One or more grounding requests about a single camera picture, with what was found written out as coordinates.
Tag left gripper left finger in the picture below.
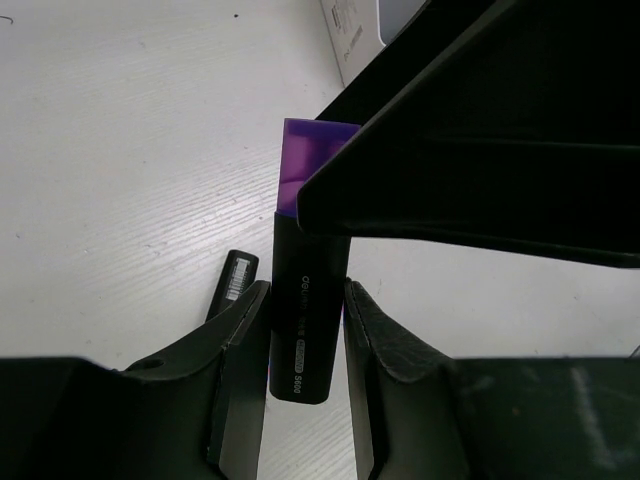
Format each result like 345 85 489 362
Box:
1 281 271 479

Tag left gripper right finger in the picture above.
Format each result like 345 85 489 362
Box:
344 281 639 479

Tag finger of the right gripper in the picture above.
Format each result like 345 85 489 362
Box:
298 1 639 268

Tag green highlighter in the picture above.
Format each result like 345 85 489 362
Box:
205 249 259 322

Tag purple highlighter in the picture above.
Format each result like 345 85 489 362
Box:
269 118 359 405

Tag white divided container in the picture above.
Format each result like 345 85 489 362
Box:
320 0 430 87

